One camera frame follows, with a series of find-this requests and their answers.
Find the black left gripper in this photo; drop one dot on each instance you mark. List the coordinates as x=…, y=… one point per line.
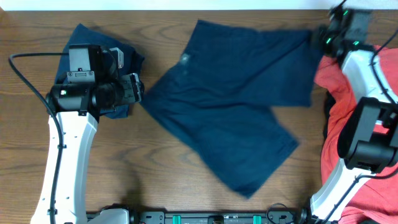
x=132, y=88

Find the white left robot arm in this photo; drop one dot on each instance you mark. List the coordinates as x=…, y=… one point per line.
x=76, y=111

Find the folded navy shorts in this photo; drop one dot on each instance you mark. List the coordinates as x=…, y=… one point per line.
x=132, y=61

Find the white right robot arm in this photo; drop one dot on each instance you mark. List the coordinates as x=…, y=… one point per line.
x=368, y=142

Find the red t-shirt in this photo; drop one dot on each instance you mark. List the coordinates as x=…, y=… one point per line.
x=376, y=199

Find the navy blue shorts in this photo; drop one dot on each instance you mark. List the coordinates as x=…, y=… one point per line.
x=218, y=98

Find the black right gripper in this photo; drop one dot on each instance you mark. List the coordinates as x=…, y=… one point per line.
x=321, y=32

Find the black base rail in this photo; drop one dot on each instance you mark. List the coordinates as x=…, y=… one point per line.
x=277, y=213

